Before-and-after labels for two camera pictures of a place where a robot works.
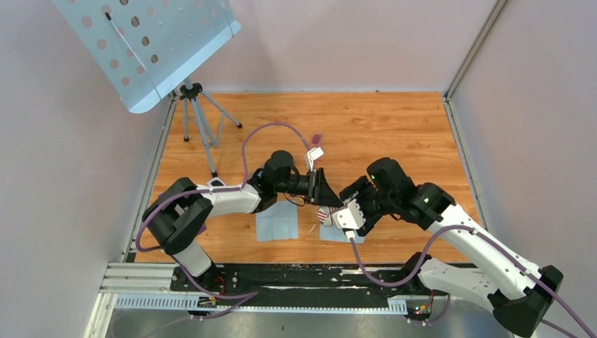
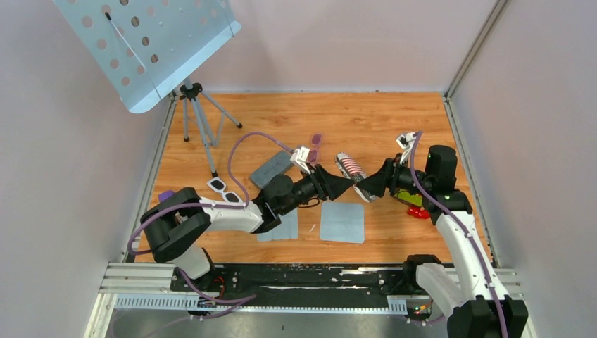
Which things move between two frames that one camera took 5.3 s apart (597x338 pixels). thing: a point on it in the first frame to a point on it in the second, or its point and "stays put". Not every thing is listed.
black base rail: [226, 281] stays put
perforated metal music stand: [146, 48] stays put
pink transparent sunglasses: [317, 139] stays put
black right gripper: [362, 186] to [387, 177]
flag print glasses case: [324, 214] to [351, 170]
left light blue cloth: [279, 222] stays put
